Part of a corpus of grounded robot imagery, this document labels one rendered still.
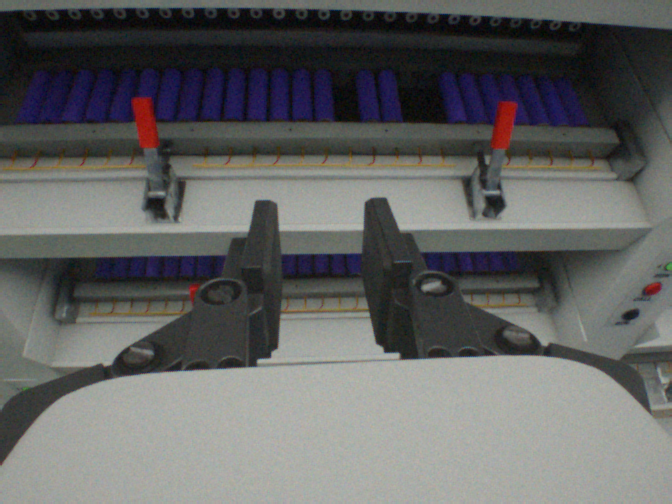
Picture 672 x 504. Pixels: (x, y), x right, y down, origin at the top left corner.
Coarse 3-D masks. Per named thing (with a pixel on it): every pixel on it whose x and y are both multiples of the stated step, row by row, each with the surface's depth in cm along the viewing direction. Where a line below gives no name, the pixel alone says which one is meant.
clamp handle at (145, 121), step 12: (144, 108) 28; (144, 120) 29; (144, 132) 29; (156, 132) 30; (144, 144) 29; (156, 144) 30; (156, 156) 30; (156, 168) 31; (156, 180) 31; (156, 192) 32
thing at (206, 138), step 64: (0, 128) 33; (64, 128) 33; (128, 128) 34; (192, 128) 34; (256, 128) 34; (320, 128) 35; (384, 128) 35; (448, 128) 36; (512, 128) 36; (576, 128) 37
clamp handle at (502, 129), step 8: (504, 104) 30; (512, 104) 30; (496, 112) 31; (504, 112) 30; (512, 112) 30; (496, 120) 31; (504, 120) 30; (512, 120) 30; (496, 128) 31; (504, 128) 31; (496, 136) 31; (504, 136) 31; (496, 144) 31; (504, 144) 31; (496, 152) 32; (504, 152) 32; (496, 160) 32; (488, 168) 33; (496, 168) 32; (488, 176) 33; (496, 176) 33; (488, 184) 33; (496, 184) 33
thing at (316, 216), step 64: (0, 64) 37; (640, 128) 36; (0, 192) 33; (64, 192) 33; (128, 192) 34; (192, 192) 34; (256, 192) 35; (320, 192) 35; (384, 192) 35; (448, 192) 36; (512, 192) 36; (576, 192) 37; (640, 192) 37; (0, 256) 35; (64, 256) 35; (128, 256) 36
